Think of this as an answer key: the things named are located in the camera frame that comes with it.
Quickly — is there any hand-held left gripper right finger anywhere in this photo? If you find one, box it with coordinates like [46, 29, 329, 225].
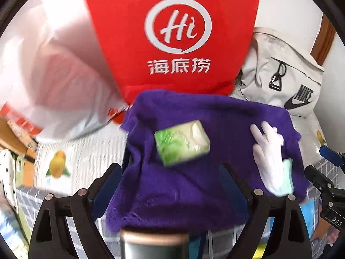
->
[219, 163, 316, 259]

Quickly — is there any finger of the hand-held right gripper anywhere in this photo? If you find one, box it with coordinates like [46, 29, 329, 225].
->
[319, 145, 345, 168]
[304, 165, 337, 195]

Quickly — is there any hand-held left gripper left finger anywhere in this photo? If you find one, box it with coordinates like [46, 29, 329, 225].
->
[28, 163, 123, 259]

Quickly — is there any blue tissue pack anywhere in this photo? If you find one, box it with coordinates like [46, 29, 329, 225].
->
[299, 198, 340, 249]

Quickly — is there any dark green tin box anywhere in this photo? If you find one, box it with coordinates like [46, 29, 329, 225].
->
[120, 229, 190, 259]

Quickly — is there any white glove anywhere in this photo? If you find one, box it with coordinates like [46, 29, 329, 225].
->
[250, 121, 290, 195]

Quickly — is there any purple towel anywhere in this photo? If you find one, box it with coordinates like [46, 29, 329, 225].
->
[105, 89, 310, 234]

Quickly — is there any green tissue pack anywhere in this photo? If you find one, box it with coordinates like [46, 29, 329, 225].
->
[154, 119, 211, 167]

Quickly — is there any grey checked blanket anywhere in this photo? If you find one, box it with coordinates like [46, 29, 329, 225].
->
[0, 156, 340, 259]

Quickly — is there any white dotted bag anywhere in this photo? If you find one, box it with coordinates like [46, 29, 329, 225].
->
[0, 148, 18, 213]

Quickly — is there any cardboard box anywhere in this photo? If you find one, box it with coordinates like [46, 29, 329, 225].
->
[0, 119, 38, 160]

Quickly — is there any beige fabric bag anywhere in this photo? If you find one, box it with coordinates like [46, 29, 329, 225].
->
[229, 27, 325, 118]

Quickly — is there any white plastic shopping bag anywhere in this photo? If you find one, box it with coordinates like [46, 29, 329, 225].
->
[0, 0, 130, 142]

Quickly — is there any red paper bag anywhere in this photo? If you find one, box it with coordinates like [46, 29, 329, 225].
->
[81, 0, 263, 106]

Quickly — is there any wooden door frame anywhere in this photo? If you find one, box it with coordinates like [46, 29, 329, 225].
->
[310, 13, 336, 65]

